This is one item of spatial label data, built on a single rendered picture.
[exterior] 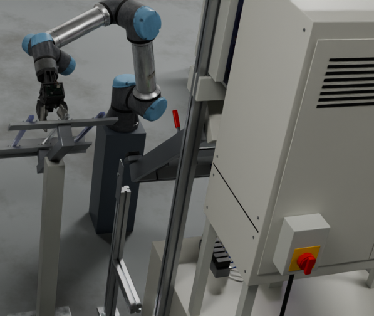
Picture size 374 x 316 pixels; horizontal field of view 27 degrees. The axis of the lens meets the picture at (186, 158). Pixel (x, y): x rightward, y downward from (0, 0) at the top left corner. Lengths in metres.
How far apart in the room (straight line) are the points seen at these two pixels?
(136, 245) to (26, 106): 1.36
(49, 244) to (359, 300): 1.09
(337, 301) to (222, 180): 0.75
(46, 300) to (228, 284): 0.78
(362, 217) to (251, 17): 0.58
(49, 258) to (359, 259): 1.23
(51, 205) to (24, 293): 0.71
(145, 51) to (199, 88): 1.01
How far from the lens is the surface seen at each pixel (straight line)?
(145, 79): 3.11
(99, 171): 3.48
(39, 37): 2.71
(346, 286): 2.66
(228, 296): 2.49
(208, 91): 2.06
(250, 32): 1.84
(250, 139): 1.86
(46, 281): 2.92
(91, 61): 5.18
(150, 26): 2.95
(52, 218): 2.73
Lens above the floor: 2.28
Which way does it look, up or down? 32 degrees down
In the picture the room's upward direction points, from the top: 10 degrees clockwise
